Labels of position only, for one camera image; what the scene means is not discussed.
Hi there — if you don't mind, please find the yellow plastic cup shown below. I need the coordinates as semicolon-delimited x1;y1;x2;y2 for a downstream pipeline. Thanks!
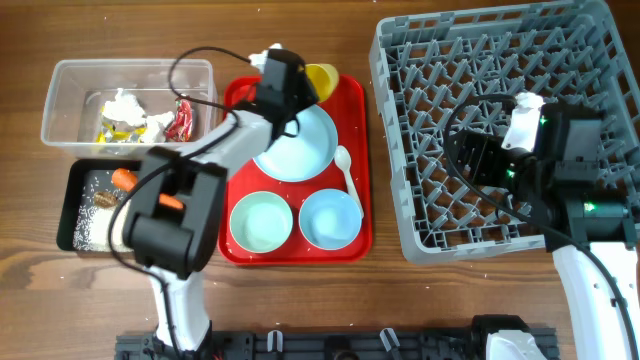
305;64;339;103

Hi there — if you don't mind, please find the white tissue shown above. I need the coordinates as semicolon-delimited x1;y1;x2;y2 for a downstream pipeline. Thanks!
101;88;146;127
139;112;175;144

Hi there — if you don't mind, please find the green bowl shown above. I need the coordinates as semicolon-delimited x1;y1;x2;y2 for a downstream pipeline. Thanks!
229;191;293;254

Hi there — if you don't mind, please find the yellow silver foil wrapper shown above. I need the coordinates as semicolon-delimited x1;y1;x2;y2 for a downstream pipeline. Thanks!
95;115;147;143

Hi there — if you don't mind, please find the orange carrot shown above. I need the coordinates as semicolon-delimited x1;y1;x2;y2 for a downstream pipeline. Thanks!
111;168;184;210

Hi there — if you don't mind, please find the brown food lump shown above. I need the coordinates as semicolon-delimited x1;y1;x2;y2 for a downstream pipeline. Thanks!
93;191;119;209

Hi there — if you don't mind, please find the white rice pile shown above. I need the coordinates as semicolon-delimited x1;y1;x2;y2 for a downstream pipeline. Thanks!
72;170;126;252

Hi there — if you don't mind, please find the red snack wrapper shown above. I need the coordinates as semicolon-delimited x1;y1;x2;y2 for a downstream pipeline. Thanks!
164;99;194;142

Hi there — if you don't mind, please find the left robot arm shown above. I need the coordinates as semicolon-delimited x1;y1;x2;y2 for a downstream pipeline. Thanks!
119;73;318;359

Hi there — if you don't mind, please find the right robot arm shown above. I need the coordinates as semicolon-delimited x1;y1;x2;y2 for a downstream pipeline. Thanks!
443;103;639;359

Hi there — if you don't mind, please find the grey dishwasher rack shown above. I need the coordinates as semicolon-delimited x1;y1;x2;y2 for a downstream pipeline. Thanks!
369;1;639;265

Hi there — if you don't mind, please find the light blue plate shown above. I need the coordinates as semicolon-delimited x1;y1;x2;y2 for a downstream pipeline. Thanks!
254;105;338;182

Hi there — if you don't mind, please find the white plastic spoon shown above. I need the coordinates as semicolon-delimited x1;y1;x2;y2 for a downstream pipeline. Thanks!
334;145;364;217

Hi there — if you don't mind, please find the blue bowl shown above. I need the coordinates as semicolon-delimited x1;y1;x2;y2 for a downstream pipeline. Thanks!
298;189;363;251

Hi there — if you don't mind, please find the red plastic tray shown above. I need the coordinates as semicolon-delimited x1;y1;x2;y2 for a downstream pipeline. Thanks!
218;75;373;266

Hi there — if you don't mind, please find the clear plastic bin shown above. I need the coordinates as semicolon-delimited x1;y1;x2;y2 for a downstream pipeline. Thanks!
41;59;217;159

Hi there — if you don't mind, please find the black plastic tray bin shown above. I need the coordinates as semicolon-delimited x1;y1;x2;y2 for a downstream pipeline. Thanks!
56;159;140;254

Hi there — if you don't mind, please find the left black cable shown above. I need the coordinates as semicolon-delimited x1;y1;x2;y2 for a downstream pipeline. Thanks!
107;46;261;360

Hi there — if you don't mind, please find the black cable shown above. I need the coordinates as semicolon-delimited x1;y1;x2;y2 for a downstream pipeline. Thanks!
107;46;261;360
442;93;640;360

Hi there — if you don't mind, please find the right black cable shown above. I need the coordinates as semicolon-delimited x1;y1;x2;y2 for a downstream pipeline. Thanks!
442;93;640;360

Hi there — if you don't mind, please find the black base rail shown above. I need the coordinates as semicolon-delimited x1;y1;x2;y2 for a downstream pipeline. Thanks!
113;327;560;360

